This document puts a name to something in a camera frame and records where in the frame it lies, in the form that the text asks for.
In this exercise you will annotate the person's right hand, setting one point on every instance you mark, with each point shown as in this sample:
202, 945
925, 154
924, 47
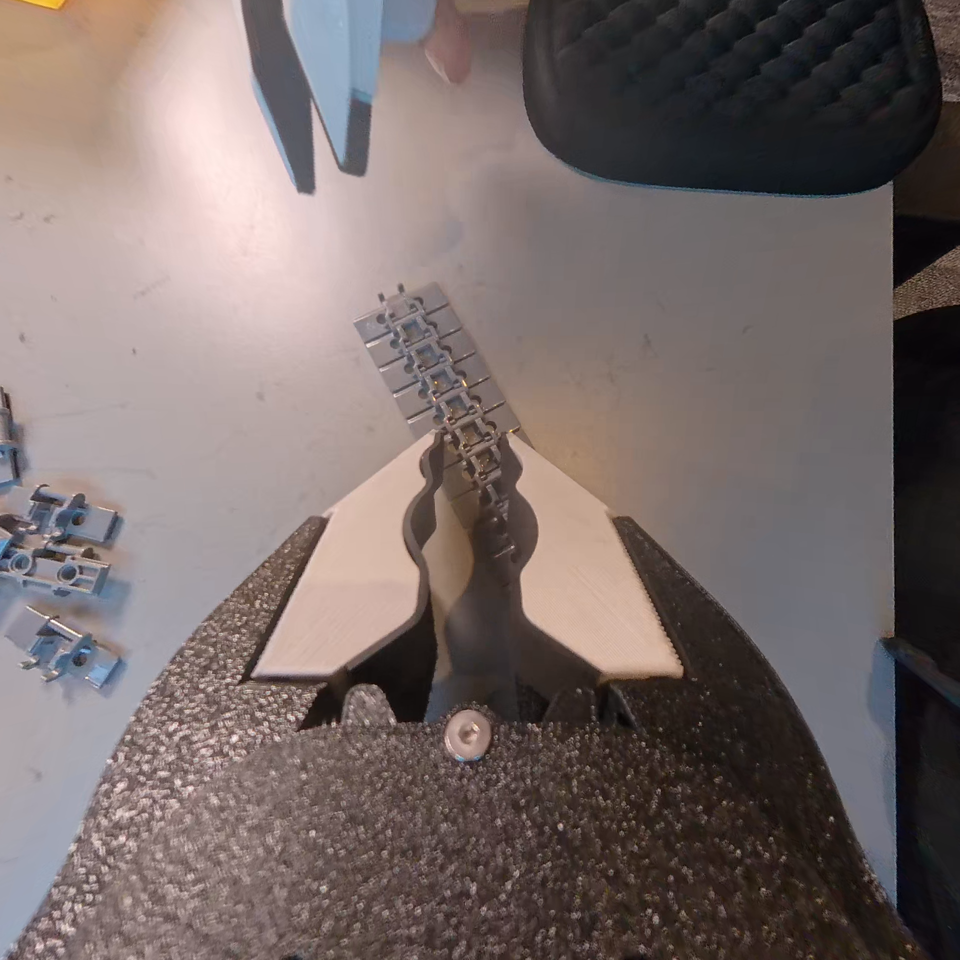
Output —
450, 45

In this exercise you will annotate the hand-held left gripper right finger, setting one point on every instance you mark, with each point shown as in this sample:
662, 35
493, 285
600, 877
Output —
600, 592

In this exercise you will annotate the pile of grey track links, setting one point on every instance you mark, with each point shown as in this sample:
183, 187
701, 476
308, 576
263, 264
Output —
67, 570

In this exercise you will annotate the grey desk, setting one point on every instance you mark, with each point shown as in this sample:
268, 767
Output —
675, 375

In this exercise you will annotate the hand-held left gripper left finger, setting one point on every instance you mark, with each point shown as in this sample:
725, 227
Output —
345, 592

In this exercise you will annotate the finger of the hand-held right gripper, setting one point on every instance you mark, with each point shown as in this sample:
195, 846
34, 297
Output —
274, 90
337, 67

